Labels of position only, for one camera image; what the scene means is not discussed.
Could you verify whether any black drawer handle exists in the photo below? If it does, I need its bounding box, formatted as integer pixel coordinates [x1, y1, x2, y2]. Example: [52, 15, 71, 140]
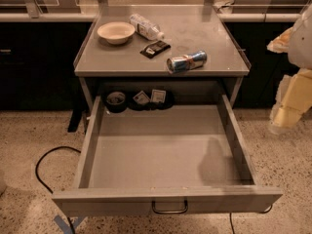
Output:
[151, 200, 188, 215]

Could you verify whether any blue floor tape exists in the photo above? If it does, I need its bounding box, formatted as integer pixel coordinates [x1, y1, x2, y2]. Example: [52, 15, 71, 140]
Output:
[54, 215, 85, 234]

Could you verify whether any black tape roll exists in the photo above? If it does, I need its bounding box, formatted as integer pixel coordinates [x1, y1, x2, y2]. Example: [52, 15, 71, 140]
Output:
[104, 92, 127, 113]

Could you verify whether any grey open top drawer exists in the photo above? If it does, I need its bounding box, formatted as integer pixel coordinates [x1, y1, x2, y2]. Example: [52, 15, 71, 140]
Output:
[53, 96, 283, 216]

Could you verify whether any black floor cable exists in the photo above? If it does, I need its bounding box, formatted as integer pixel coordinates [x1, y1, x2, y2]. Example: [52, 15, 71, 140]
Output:
[34, 145, 82, 234]

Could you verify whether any black snack packet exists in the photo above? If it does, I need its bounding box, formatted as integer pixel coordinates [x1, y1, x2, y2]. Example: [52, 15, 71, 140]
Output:
[140, 40, 171, 59]

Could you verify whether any grey cabinet with top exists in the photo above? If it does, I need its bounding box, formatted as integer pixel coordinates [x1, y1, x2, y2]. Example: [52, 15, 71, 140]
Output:
[74, 5, 250, 106]

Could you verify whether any clear plastic water bottle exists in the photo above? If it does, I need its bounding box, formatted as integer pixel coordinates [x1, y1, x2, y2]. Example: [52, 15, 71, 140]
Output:
[129, 14, 165, 41]

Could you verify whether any black roll with square label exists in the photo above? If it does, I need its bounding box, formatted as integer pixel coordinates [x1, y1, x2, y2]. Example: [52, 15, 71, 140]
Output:
[150, 90, 175, 110]

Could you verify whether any blue silver redbull can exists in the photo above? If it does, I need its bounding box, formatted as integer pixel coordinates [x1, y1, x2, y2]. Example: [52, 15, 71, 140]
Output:
[167, 51, 208, 73]

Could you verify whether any dark lab bench left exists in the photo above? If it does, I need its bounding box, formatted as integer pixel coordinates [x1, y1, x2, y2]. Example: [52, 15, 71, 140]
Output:
[0, 13, 96, 112]

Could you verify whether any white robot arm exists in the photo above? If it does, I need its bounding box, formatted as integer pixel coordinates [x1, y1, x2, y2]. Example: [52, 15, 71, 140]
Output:
[267, 5, 312, 135]

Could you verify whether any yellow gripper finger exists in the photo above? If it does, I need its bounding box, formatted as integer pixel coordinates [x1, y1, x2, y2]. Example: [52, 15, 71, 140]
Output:
[267, 27, 293, 54]
[268, 68, 312, 135]

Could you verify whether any white bowl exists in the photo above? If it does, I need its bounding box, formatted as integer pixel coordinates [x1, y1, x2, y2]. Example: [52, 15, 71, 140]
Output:
[97, 21, 136, 45]

